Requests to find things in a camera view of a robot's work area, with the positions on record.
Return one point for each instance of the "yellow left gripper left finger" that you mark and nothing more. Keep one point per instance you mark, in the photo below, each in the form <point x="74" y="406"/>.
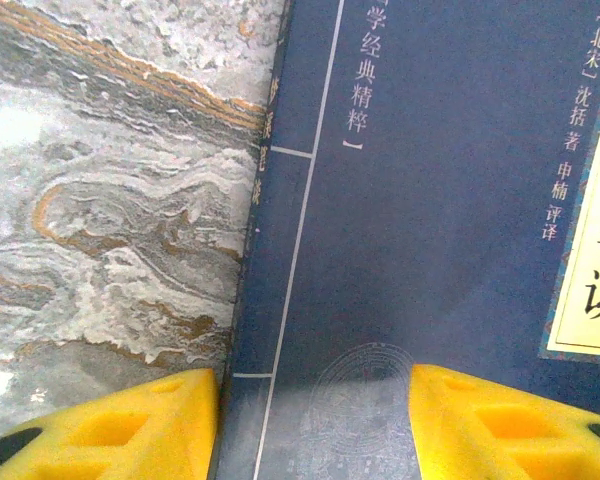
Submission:
<point x="105" y="440"/>

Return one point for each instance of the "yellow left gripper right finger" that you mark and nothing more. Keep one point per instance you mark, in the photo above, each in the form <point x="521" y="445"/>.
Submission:
<point x="505" y="440"/>

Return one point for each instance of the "dark blue paperback book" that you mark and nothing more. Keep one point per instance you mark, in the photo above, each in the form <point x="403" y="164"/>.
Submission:
<point x="430" y="200"/>

